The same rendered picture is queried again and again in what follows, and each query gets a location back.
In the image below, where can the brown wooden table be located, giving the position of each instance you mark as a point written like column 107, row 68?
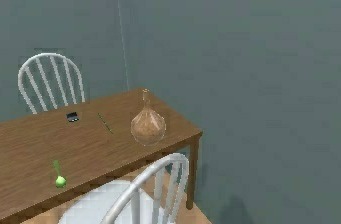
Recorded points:
column 28, row 146

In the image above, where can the clear round glass flask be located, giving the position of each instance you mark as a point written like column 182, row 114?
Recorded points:
column 148, row 128

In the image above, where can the thin green pencil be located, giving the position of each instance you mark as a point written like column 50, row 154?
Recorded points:
column 105, row 123

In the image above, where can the white spindle-back chair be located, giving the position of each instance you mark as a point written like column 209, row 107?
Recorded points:
column 24, row 76
column 134, row 193

